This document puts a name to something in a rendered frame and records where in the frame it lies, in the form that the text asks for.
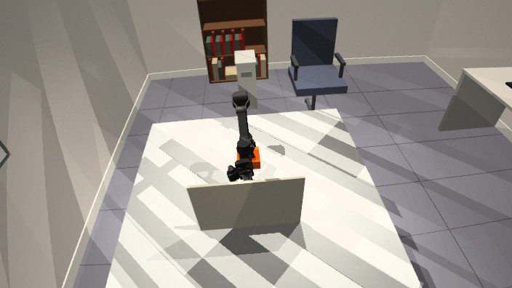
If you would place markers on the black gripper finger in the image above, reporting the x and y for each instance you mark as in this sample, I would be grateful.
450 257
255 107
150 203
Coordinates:
246 175

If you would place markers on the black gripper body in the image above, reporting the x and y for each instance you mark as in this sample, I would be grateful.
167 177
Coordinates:
245 165

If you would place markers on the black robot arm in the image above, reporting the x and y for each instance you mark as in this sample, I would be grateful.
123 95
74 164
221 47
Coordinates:
245 145

